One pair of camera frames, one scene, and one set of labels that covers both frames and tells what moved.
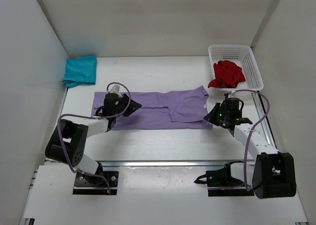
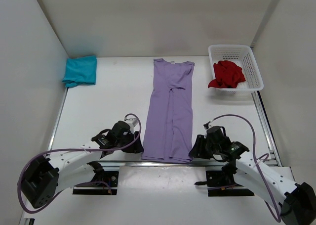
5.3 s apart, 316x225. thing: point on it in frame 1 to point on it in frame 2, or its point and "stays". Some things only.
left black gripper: x=134 y=106 to x=137 y=148
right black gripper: x=211 y=117 to x=198 y=152
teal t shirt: x=80 y=70 stays
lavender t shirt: x=180 y=109 to x=168 y=134
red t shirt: x=227 y=74 stays
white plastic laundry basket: x=242 y=56 stays
